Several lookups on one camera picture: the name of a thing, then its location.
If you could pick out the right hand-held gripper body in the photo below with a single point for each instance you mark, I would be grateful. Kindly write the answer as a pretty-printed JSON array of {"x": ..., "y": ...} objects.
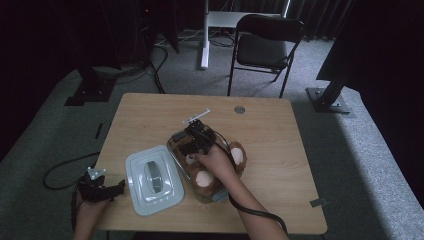
[{"x": 201, "y": 136}]

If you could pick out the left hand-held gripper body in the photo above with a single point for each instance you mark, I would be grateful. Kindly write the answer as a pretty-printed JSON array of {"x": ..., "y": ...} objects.
[{"x": 95, "y": 191}]

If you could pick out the clear storage container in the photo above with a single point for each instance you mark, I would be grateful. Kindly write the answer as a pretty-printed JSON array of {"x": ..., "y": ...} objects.
[{"x": 174, "y": 148}]

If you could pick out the person's left hand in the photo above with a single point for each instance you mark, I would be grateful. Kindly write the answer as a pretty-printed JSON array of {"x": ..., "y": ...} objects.
[{"x": 88, "y": 210}]

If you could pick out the person's right hand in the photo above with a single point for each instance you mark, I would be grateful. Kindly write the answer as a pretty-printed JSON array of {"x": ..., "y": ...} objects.
[{"x": 216, "y": 163}]

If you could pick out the grey round table grommet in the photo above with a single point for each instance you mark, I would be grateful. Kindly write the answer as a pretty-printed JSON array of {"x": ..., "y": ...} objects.
[{"x": 239, "y": 109}]

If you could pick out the black tape strip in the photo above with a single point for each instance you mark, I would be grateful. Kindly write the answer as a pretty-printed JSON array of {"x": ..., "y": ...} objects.
[{"x": 98, "y": 131}]

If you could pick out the black folding chair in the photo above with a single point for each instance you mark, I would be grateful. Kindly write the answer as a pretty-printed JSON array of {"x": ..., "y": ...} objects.
[{"x": 263, "y": 50}]

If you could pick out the grey tape piece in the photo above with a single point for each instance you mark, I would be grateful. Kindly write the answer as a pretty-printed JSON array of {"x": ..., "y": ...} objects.
[{"x": 318, "y": 202}]

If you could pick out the white desk frame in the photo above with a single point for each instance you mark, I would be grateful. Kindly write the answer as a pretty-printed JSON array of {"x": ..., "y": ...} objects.
[{"x": 205, "y": 50}]

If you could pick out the black stand with base plate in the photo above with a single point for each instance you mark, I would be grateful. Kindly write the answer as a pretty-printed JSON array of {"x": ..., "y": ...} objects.
[
  {"x": 328, "y": 100},
  {"x": 91, "y": 90}
]

